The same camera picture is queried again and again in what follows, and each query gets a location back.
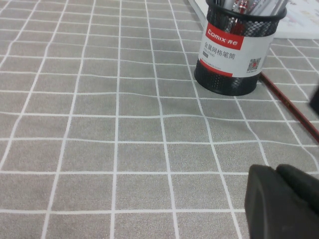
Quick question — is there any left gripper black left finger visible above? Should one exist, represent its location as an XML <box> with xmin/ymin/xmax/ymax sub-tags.
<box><xmin>245</xmin><ymin>164</ymin><xmax>319</xmax><ymax>239</ymax></box>

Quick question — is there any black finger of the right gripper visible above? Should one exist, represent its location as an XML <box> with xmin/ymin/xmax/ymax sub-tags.
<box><xmin>310</xmin><ymin>87</ymin><xmax>319</xmax><ymax>117</ymax></box>

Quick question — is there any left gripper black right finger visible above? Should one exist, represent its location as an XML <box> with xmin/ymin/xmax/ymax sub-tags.
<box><xmin>276</xmin><ymin>164</ymin><xmax>319</xmax><ymax>216</ymax></box>

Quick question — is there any red wooden pencil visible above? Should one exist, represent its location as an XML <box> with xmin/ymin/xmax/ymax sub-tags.
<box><xmin>259</xmin><ymin>72</ymin><xmax>319</xmax><ymax>144</ymax></box>

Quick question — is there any black mesh pen holder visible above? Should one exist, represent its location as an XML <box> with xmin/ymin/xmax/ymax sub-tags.
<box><xmin>194</xmin><ymin>0</ymin><xmax>288</xmax><ymax>97</ymax></box>

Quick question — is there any translucent grey pen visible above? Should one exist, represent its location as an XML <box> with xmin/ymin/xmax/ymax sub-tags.
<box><xmin>259</xmin><ymin>0</ymin><xmax>276</xmax><ymax>15</ymax></box>

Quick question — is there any red gel pen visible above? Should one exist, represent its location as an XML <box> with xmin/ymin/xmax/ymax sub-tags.
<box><xmin>224</xmin><ymin>0</ymin><xmax>250</xmax><ymax>34</ymax></box>

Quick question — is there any white HEEC book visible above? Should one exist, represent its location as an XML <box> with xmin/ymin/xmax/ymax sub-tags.
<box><xmin>188</xmin><ymin>0</ymin><xmax>319</xmax><ymax>40</ymax></box>

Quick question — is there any grey white checked tablecloth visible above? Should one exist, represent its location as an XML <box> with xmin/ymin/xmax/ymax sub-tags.
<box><xmin>0</xmin><ymin>0</ymin><xmax>319</xmax><ymax>239</ymax></box>

